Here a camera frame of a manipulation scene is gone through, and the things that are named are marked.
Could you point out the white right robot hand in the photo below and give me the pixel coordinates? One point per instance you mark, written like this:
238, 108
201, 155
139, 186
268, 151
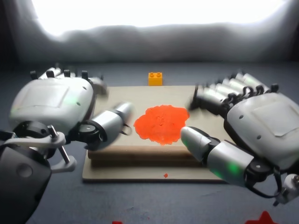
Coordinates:
264, 126

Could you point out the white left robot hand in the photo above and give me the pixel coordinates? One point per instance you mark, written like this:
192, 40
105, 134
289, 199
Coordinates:
51, 102

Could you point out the light wooden board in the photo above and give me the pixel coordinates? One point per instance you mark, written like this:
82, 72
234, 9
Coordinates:
144, 98

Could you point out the orange play dough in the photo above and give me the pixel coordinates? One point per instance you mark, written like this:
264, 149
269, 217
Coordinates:
161, 126

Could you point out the yellow toy brick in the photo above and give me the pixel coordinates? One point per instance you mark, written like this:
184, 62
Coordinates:
155, 79

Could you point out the small orange dough crumb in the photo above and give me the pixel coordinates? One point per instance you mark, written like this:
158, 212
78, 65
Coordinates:
166, 175

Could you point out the white backdrop sheet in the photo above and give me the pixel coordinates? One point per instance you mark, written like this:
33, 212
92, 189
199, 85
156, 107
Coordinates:
149, 44

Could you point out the grey table cloth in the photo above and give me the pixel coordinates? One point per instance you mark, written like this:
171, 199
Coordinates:
130, 203

